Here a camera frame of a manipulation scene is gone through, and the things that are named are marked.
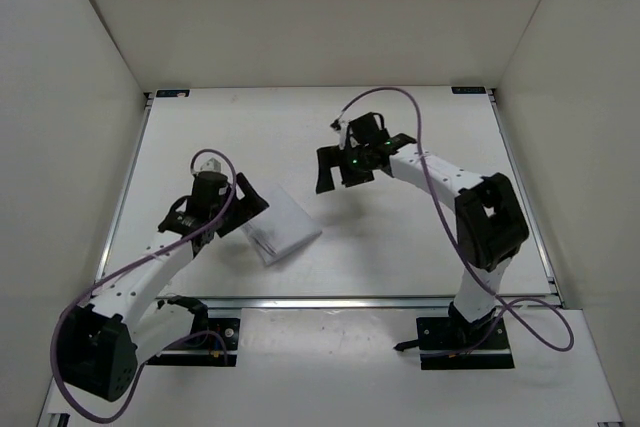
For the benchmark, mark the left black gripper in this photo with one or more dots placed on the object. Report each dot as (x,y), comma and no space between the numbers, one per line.
(251,204)

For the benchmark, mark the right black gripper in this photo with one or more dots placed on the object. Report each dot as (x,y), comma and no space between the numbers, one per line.
(330,157)

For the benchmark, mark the white skirt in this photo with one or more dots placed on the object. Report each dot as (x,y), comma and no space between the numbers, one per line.
(282,229)

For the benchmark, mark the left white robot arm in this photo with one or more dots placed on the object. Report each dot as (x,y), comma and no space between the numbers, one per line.
(100,345)

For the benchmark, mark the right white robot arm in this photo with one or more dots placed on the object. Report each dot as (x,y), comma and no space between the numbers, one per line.
(490,227)

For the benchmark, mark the left blue label sticker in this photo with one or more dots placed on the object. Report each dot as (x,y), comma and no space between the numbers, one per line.
(172,93)

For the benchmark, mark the blue label sticker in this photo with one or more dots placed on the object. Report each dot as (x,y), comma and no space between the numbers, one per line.
(172,93)
(468,90)

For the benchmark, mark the right blue label sticker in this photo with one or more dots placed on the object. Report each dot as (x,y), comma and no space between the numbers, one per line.
(468,90)

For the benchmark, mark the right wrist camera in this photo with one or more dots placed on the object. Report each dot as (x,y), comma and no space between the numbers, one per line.
(339,125)

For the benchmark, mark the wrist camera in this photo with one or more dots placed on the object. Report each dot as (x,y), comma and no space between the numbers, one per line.
(339,125)
(211,165)

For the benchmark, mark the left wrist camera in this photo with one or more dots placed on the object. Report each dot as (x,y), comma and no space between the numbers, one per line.
(211,165)

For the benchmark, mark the aluminium rail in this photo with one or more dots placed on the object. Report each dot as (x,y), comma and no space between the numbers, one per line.
(326,303)

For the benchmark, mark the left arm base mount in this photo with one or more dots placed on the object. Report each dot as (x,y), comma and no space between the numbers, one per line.
(209,351)

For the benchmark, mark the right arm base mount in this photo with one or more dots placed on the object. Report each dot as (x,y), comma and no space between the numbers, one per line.
(441,348)

